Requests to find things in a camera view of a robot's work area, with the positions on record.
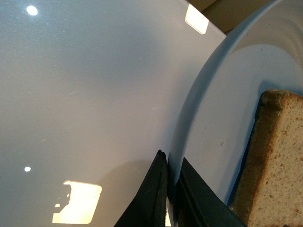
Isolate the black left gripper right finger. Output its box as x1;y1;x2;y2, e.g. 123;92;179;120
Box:
177;158;246;227

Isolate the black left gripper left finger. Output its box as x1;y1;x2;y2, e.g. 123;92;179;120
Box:
115;150;168;227

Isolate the slice of brown bread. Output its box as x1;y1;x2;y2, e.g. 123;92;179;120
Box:
233;89;303;227

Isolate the light blue round plate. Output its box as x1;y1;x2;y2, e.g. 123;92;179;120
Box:
169;0;303;227

